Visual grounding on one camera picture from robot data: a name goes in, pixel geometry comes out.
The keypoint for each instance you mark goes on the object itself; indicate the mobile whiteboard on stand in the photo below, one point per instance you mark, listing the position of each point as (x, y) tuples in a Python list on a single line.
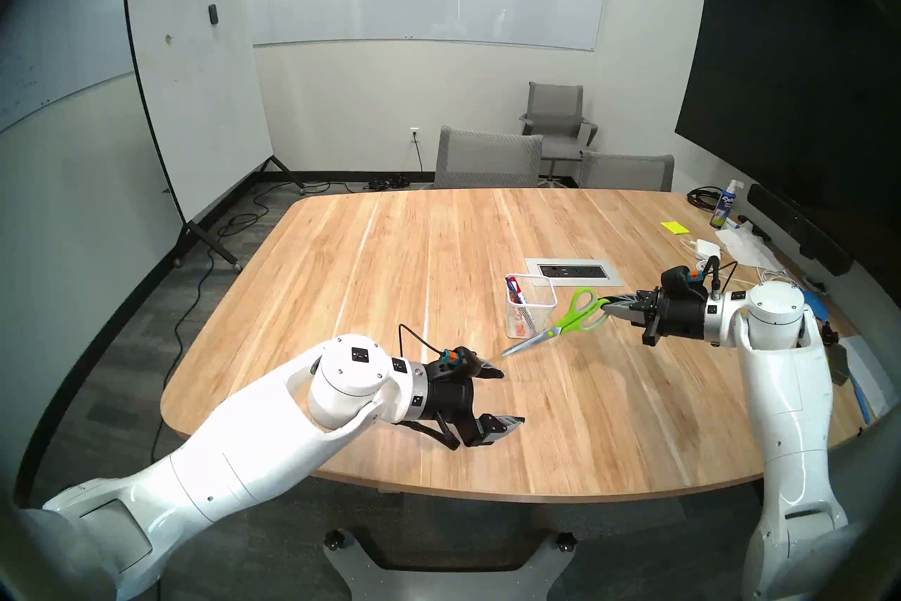
[(197, 92)]

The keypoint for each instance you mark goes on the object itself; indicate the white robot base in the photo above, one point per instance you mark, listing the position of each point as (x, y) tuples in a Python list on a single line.
[(450, 585)]

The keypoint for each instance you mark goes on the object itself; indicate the white paper sheet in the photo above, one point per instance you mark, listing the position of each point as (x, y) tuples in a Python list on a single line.
[(876, 374)]

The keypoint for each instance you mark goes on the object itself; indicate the silver table power outlet panel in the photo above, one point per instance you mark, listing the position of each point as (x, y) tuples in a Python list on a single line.
[(581, 271)]

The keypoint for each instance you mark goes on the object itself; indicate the wall whiteboard with writing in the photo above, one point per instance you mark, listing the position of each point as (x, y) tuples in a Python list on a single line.
[(56, 64)]

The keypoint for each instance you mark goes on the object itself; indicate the black video sound bar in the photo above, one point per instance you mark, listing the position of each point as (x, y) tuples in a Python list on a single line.
[(795, 226)]

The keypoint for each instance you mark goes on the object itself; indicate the white crumpled tissue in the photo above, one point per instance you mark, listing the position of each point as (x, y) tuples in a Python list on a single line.
[(750, 247)]

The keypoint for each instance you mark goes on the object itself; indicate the grey mesh table chair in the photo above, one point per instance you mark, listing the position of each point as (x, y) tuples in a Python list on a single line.
[(626, 172), (489, 157)]

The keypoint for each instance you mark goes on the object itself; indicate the large black wall screen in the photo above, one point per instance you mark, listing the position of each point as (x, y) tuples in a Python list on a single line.
[(788, 78)]

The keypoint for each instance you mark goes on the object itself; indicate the Expo cleaner spray bottle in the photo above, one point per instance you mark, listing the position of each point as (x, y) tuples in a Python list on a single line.
[(723, 209)]

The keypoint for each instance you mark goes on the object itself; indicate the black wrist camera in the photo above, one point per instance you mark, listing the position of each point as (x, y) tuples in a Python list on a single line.
[(679, 281), (464, 360)]

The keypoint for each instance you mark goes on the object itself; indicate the grey office chair with armrests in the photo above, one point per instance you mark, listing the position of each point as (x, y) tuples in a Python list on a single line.
[(556, 107)]

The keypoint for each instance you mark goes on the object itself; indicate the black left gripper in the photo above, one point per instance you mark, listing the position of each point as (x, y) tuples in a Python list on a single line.
[(450, 399)]

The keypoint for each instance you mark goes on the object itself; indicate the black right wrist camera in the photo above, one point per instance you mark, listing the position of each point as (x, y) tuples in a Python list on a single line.
[(679, 281)]

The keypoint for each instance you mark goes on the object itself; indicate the blue pen beside paper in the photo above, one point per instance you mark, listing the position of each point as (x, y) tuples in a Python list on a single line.
[(860, 399)]

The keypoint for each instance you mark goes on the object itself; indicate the white mesh pen holder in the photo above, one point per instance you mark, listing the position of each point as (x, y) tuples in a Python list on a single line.
[(535, 325)]

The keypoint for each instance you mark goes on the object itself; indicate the white power adapter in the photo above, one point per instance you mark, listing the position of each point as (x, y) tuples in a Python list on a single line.
[(704, 247)]

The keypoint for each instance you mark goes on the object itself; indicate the yellow sticky note pad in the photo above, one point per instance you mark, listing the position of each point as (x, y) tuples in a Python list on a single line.
[(674, 227)]

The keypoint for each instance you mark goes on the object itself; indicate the blue ballpoint pen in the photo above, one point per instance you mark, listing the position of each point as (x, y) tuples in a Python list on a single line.
[(508, 286)]

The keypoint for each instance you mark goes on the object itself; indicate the red cap patterned marker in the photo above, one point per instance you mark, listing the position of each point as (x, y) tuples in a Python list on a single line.
[(517, 292)]

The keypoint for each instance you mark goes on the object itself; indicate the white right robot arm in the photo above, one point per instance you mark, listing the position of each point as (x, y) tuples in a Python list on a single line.
[(788, 409)]

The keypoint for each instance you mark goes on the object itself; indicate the black base knob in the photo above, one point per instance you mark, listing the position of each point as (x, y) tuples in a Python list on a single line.
[(333, 538), (565, 540)]

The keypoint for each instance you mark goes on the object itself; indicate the orange Expo marker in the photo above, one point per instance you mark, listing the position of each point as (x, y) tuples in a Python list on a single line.
[(519, 325)]

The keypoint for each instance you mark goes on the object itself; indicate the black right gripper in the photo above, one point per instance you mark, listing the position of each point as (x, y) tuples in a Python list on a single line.
[(679, 318)]

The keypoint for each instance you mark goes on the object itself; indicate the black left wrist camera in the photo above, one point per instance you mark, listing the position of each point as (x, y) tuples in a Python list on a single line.
[(464, 360)]

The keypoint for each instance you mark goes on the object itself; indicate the blue flat object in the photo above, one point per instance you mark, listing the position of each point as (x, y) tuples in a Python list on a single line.
[(823, 307)]

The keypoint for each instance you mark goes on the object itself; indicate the grey yellow eraser block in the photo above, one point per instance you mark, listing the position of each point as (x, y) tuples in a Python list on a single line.
[(841, 367)]

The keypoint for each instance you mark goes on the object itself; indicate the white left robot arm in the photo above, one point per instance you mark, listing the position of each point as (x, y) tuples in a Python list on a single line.
[(239, 466)]

